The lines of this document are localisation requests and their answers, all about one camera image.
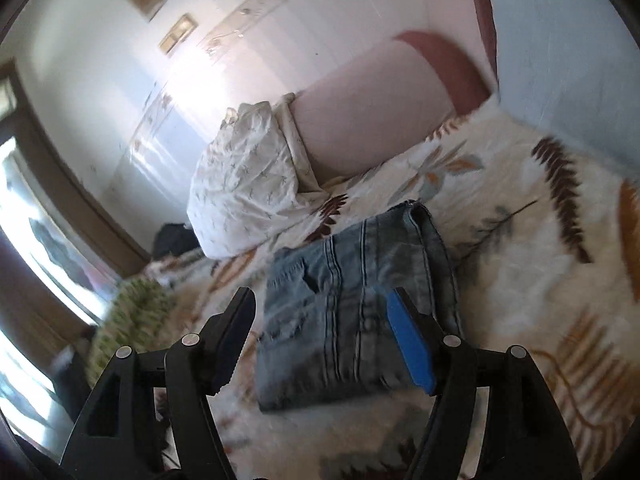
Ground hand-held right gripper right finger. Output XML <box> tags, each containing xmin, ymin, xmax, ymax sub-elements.
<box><xmin>386</xmin><ymin>287</ymin><xmax>583</xmax><ymax>480</ymax></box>

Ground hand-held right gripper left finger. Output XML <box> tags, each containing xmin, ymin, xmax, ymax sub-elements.
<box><xmin>60</xmin><ymin>287</ymin><xmax>257</xmax><ymax>480</ymax></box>

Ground blue denim pants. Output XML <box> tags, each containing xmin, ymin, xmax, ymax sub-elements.
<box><xmin>256</xmin><ymin>200</ymin><xmax>466</xmax><ymax>413</ymax></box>

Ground green patterned cloth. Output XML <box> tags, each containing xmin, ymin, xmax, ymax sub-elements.
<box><xmin>85</xmin><ymin>277</ymin><xmax>176</xmax><ymax>387</ymax></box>

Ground black cloth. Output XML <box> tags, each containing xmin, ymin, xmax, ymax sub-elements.
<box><xmin>152</xmin><ymin>223</ymin><xmax>202</xmax><ymax>257</ymax></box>

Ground white patterned pillow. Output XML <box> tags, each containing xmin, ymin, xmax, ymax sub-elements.
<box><xmin>186</xmin><ymin>92</ymin><xmax>327</xmax><ymax>260</ymax></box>

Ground pink upholstered bed headboard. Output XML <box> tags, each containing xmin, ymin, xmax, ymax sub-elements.
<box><xmin>289</xmin><ymin>0</ymin><xmax>501</xmax><ymax>187</ymax></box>

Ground light blue quilted cushion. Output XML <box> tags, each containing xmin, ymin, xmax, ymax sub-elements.
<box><xmin>487</xmin><ymin>0</ymin><xmax>640</xmax><ymax>163</ymax></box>

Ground beige wall switch panel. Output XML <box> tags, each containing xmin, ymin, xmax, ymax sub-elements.
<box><xmin>159</xmin><ymin>13</ymin><xmax>197</xmax><ymax>55</ymax></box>

